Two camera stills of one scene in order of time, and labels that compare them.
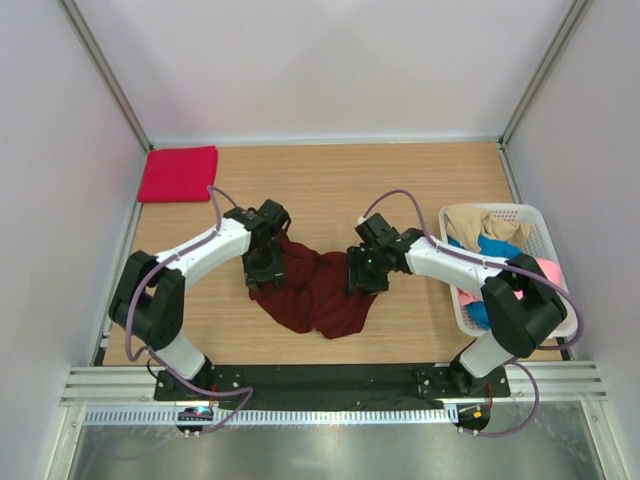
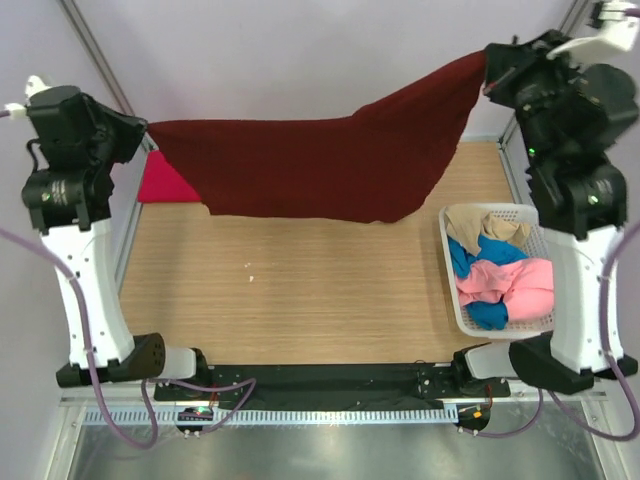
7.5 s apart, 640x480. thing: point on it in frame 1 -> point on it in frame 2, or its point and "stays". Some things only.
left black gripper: (254, 276) -> (132, 128)
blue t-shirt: (476, 312) stays
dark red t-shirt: (314, 294) -> (377, 163)
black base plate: (304, 387) stays
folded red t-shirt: (179, 174) stays
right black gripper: (357, 275) -> (508, 64)
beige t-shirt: (466, 223) stays
